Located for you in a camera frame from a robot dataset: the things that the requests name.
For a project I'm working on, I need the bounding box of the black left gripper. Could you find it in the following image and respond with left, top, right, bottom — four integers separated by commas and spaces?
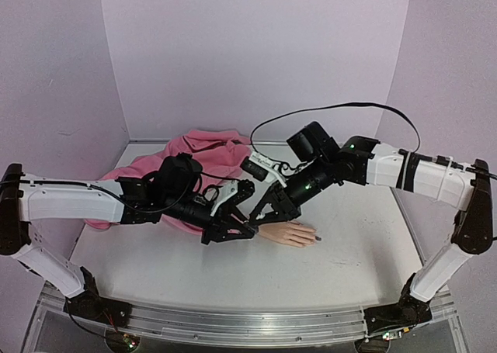
165, 191, 255, 245

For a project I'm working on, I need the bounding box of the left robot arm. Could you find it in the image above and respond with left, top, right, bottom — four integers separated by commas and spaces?
1, 154, 259, 320

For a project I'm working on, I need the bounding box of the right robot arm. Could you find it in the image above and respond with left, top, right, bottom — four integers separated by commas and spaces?
252, 184, 455, 310

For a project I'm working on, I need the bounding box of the mannequin hand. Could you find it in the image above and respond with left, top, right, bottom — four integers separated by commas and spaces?
258, 222, 321, 248

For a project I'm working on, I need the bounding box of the pink sweatshirt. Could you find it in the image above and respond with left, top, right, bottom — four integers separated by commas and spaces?
100, 130, 251, 235

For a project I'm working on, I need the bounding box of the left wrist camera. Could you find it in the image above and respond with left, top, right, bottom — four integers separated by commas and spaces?
210, 179, 255, 216

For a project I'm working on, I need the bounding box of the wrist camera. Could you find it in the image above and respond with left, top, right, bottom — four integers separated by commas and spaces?
240, 151, 289, 188
210, 179, 255, 216

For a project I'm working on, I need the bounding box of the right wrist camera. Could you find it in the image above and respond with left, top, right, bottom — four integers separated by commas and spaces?
240, 151, 289, 188

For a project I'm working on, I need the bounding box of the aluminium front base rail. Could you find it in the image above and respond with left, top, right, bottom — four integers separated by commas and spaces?
23, 284, 467, 352

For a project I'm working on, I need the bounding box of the aluminium table edge rail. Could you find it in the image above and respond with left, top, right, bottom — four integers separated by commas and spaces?
128, 139, 288, 146

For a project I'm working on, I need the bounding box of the black right camera cable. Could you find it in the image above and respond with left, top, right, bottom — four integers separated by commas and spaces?
249, 102, 422, 154

